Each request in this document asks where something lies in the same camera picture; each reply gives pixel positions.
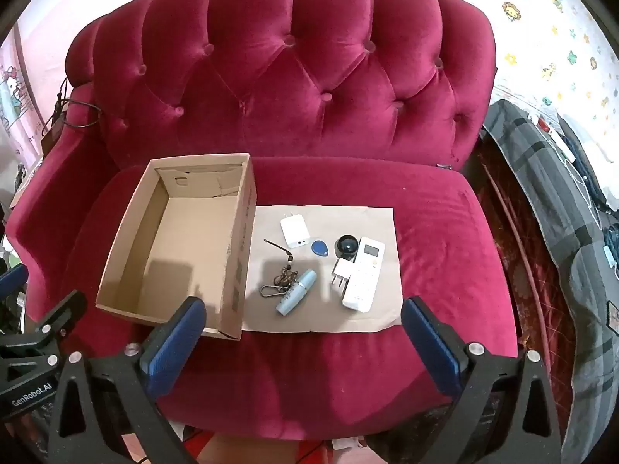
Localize small white plug adapter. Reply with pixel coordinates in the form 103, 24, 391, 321
331, 258, 357, 295

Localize grey plaid blanket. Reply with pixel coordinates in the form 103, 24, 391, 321
481, 99, 619, 464

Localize thin red curved rod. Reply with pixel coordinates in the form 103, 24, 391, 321
481, 162, 552, 378

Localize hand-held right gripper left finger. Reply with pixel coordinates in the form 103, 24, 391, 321
47, 296, 208, 464

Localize white square charger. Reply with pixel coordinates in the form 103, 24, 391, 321
279, 213, 313, 251

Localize brass keychain with black cord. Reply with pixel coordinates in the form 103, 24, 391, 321
260, 238, 297, 300

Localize brown tag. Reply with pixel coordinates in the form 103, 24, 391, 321
41, 116, 66, 155

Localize light blue bottle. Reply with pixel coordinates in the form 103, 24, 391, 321
275, 270, 318, 317

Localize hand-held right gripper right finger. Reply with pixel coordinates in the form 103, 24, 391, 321
400, 296, 564, 464

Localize red tufted velvet sofa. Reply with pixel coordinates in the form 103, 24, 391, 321
5, 0, 520, 445

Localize black cable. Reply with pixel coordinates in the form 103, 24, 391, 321
41, 77, 104, 136

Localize black round camera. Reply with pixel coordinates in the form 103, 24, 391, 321
335, 234, 359, 263

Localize cardboard box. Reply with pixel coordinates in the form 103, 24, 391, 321
95, 153, 257, 341

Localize white remote control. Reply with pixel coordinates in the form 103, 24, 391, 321
342, 237, 385, 313

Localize white cable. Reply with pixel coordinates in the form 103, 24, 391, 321
558, 142, 598, 211

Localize cartoon cat wall poster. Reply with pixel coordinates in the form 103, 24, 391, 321
0, 65, 37, 165

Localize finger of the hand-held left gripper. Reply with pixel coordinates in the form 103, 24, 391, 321
0, 263, 28, 300
26, 289, 89, 369

